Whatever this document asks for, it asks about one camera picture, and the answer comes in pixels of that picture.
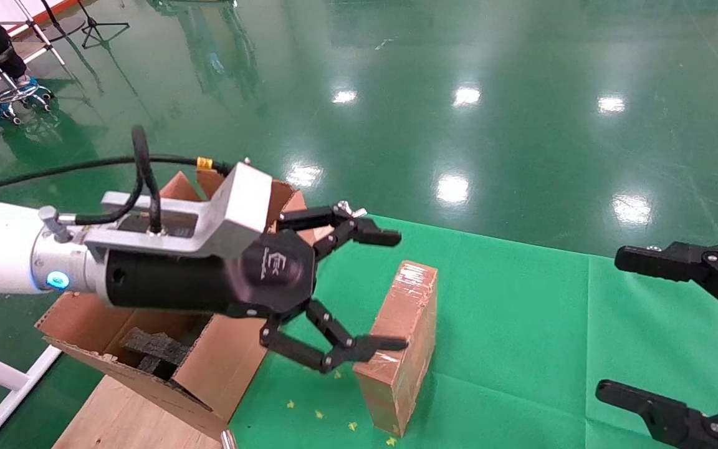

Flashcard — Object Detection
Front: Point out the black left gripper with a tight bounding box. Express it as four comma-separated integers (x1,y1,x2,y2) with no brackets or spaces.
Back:
94,201,402,319

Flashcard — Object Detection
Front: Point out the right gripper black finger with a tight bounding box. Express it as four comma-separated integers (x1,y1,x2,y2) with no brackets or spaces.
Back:
615,239,718,328
596,379,718,449

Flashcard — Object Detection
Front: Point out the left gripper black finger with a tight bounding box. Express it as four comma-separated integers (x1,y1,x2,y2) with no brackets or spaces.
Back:
259,299,408,374

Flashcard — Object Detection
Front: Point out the small taped cardboard box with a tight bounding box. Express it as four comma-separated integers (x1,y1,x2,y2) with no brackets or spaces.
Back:
353,261,439,437

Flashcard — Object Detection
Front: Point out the large open cardboard carton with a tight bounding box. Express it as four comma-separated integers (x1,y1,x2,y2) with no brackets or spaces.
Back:
35,170,310,440

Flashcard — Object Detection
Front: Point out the green cloth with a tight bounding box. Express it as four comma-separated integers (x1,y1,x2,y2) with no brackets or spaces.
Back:
228,215,718,449

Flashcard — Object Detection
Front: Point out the black foam block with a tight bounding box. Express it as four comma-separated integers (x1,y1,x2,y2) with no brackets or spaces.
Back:
121,327,193,381

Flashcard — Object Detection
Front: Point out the black tripod stand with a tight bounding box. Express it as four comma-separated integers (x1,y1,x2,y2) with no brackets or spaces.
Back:
75,0,130,49

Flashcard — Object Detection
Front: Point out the black curved pole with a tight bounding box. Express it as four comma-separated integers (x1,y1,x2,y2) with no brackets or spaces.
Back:
40,0,87,42

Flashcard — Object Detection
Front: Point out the black swivel stool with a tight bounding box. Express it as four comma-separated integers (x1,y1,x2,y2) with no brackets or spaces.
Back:
0,47,55,125

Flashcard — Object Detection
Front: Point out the white desk behind person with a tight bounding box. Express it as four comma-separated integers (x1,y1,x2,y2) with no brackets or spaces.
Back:
0,0,68,67

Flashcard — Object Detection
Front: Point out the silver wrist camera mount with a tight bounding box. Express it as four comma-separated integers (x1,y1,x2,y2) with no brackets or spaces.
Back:
82,159,272,259

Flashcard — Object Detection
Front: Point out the black looped cable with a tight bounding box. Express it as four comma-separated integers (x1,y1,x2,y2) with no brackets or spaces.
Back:
74,125,163,234

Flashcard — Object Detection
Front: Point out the black cable with yellow tag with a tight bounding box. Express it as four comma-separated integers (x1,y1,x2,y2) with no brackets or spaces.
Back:
0,155,235,195

